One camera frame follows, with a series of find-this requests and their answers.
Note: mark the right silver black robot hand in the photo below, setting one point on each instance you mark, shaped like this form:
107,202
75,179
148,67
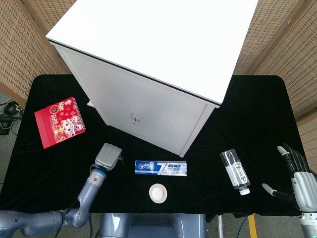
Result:
303,191

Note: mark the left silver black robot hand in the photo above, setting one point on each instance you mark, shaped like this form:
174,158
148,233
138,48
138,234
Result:
107,156

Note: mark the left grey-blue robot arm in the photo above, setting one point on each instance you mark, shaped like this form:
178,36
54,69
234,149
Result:
81,200

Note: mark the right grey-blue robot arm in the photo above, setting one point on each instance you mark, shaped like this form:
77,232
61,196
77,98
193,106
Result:
309,225

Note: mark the clear adhesive metal hook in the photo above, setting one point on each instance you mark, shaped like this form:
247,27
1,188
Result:
135,117

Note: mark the white cabinet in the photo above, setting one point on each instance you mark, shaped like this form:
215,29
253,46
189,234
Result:
153,49

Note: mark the blue Crest toothpaste box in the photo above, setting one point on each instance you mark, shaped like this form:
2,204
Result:
161,168

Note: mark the small patterned packet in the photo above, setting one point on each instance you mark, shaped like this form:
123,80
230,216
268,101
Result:
90,104

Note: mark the red spiral desk calendar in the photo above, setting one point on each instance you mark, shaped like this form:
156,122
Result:
62,121

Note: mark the clear plastic bottle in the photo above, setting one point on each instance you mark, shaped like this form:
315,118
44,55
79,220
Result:
235,171

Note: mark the grey-blue robot torso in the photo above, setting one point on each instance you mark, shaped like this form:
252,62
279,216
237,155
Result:
148,225

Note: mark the white metal table leg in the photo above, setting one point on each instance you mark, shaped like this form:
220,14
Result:
219,226

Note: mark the black tablecloth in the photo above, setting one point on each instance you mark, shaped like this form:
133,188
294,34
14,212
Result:
198,193

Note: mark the perforated wooden folding screen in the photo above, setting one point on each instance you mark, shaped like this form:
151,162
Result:
22,49
284,44

